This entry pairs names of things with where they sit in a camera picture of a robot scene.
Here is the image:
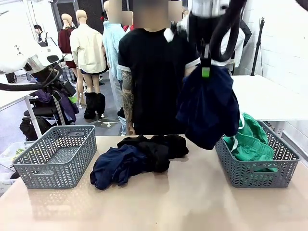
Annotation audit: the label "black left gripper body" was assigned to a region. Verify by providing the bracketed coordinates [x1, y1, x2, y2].
[36, 68, 77, 97]

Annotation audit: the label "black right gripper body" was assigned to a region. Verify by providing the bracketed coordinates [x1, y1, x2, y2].
[187, 11, 215, 48]

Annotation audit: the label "navy blue garment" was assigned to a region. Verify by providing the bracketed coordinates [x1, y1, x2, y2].
[175, 64, 241, 151]
[90, 144, 154, 191]

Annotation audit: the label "black garment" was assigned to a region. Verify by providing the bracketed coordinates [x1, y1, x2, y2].
[117, 134, 190, 173]

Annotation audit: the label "green drawstring shorts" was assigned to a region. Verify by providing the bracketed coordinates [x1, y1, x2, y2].
[223, 112, 279, 173]

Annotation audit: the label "person's tattooed right forearm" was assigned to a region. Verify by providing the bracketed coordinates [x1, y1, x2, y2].
[121, 92, 135, 129]

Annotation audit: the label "purple jacket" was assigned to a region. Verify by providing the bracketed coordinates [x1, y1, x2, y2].
[36, 89, 80, 124]

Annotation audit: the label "black office chair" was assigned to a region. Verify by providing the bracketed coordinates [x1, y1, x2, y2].
[23, 105, 60, 126]

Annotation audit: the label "black trousers at mannequin feet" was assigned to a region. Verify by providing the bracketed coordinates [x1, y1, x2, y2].
[84, 92, 106, 120]

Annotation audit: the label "black backpack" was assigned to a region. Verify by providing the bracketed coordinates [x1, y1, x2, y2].
[19, 116, 52, 141]

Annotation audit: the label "white table with slanted leg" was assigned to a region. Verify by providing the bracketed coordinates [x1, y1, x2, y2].
[0, 90, 66, 139]

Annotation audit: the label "white mannequin base stand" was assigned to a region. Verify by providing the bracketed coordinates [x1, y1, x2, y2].
[98, 120, 119, 128]

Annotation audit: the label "mannequin in cream jacket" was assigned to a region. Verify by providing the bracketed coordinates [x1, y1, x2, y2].
[69, 9, 108, 97]

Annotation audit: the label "mannequin in maroon top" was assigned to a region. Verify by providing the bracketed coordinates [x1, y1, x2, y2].
[57, 13, 78, 69]

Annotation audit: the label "mannequin in black white jacket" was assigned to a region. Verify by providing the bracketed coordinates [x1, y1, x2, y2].
[240, 20, 253, 49]

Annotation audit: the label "person in black T-shirt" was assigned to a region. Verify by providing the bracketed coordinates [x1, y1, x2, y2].
[117, 0, 201, 135]

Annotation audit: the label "black and denim dropped trousers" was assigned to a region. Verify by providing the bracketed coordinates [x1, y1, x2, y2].
[117, 107, 128, 135]

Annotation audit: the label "tall black tripod stand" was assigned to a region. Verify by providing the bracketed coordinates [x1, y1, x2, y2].
[251, 17, 266, 77]

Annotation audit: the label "mannequin in light blue fleece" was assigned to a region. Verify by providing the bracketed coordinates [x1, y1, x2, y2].
[102, 0, 127, 116]

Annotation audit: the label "mannequin in red jacket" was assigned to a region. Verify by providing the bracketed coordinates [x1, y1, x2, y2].
[122, 11, 135, 33]

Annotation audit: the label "large white table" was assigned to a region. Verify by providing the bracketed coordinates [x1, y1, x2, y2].
[231, 75, 308, 139]

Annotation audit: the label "clear plastic storage bin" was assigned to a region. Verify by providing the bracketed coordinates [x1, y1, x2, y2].
[0, 141, 37, 174]

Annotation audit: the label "grey plastic lattice basket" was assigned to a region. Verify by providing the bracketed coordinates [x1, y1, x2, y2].
[12, 125, 98, 190]
[214, 121, 301, 189]

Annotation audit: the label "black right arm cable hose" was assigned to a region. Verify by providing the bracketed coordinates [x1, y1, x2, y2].
[208, 0, 248, 64]

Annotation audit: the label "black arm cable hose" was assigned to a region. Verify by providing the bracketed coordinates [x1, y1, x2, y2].
[0, 69, 60, 91]
[208, 0, 248, 64]

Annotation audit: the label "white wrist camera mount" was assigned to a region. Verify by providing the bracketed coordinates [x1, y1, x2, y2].
[163, 21, 189, 43]

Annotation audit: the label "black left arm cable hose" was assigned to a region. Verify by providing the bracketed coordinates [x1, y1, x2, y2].
[0, 69, 60, 91]

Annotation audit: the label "background person with black straps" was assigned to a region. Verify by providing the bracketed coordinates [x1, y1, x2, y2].
[33, 24, 49, 48]

